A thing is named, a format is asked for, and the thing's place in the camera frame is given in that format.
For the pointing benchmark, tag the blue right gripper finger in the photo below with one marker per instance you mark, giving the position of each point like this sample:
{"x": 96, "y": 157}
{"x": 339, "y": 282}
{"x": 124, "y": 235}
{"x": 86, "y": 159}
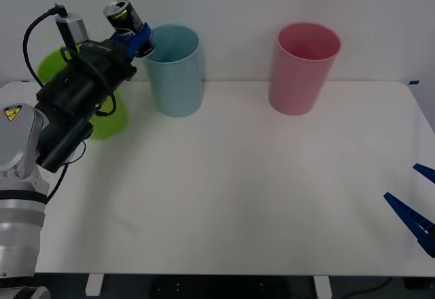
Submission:
{"x": 426, "y": 171}
{"x": 413, "y": 219}

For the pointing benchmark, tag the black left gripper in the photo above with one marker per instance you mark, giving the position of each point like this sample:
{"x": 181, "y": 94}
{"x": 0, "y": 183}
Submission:
{"x": 88, "y": 78}

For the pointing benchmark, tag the black drink can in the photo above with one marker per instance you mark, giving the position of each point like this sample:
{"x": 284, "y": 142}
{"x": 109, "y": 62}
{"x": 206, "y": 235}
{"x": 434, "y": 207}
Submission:
{"x": 124, "y": 12}

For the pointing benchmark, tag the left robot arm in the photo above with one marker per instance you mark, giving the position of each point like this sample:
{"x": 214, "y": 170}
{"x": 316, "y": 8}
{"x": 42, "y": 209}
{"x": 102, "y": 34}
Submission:
{"x": 17, "y": 142}

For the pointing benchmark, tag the pale blue plastic bin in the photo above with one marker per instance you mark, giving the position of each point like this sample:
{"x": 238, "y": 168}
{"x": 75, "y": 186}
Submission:
{"x": 176, "y": 85}

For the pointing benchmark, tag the yellow-green plastic bin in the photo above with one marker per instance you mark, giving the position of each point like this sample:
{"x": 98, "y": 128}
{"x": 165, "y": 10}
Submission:
{"x": 107, "y": 129}

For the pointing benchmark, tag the white table leg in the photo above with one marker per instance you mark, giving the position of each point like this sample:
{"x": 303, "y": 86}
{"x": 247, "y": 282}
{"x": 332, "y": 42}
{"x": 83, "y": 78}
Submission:
{"x": 322, "y": 287}
{"x": 94, "y": 284}

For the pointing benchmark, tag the pink plastic bin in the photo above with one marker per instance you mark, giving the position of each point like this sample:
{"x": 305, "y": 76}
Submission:
{"x": 299, "y": 81}

